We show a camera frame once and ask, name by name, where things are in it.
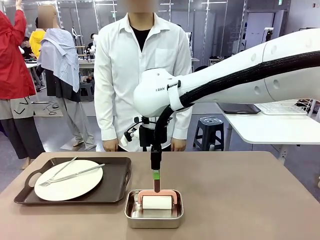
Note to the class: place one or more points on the black tripod stand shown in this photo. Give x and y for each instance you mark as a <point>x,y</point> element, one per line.
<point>268,33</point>

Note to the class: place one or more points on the dark blue plastic stool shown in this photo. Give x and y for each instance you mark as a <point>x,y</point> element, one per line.
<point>208,125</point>

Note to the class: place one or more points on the person's left hand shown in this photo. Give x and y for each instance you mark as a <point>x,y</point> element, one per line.
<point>178,145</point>

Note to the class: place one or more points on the pink lint roller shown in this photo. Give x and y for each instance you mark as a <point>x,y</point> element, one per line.
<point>157,202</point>

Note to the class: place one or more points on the silver table knife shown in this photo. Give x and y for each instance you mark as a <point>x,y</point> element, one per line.
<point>82,171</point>

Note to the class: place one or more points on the rectangular steel container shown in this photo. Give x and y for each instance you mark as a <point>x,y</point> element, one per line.
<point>155,221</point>

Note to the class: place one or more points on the dark brown serving tray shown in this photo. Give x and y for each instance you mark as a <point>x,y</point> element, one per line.
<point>112,185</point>

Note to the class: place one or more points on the white side table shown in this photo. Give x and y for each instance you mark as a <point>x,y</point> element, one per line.
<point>275,130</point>

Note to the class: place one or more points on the silver fork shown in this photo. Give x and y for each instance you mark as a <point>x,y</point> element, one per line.
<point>65,167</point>

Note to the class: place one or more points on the person in striped grey shirt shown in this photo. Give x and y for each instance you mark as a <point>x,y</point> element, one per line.
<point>62,55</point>

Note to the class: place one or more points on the small grey background stool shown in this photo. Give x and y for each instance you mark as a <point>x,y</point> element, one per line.
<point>86,90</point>

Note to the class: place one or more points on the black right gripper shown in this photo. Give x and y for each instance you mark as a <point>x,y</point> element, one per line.
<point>146,136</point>

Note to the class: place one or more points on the person's right hand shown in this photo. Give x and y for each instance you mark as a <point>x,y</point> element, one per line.
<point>110,145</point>

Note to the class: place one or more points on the person in white shirt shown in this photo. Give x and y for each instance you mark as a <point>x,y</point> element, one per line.
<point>117,62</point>

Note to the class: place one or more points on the white round plate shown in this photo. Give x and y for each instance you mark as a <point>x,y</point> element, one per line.
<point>75,185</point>

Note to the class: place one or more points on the person's right forearm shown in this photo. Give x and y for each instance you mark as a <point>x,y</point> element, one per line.
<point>107,117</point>

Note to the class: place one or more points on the person in red jacket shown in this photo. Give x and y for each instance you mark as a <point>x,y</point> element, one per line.
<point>12,62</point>

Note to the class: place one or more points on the person's left forearm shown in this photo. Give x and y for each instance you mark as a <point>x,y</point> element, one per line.
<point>182,125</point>

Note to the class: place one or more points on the person in yellow jacket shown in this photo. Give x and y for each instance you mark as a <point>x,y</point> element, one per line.
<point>36,42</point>

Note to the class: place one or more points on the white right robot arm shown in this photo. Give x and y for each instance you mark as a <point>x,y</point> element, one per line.
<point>225,75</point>

